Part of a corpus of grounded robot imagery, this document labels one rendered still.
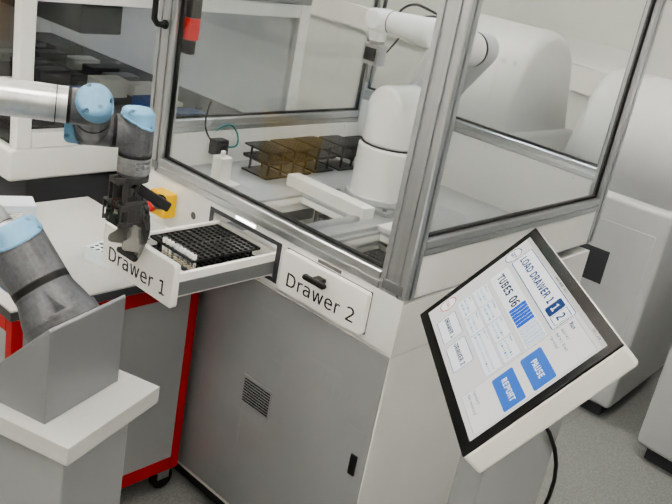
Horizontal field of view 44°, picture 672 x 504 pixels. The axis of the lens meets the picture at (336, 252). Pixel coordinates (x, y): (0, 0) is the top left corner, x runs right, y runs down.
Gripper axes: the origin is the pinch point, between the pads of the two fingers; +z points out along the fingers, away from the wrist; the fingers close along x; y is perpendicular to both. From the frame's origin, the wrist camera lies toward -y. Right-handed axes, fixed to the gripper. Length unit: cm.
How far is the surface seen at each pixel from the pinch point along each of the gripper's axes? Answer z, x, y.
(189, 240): 0.5, -2.2, -18.5
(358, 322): 6, 45, -33
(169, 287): 3.6, 13.2, -1.3
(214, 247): 0.5, 4.0, -21.7
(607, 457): 90, 65, -182
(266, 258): 1.9, 12.5, -32.2
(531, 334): -20, 96, -15
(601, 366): -25, 112, -6
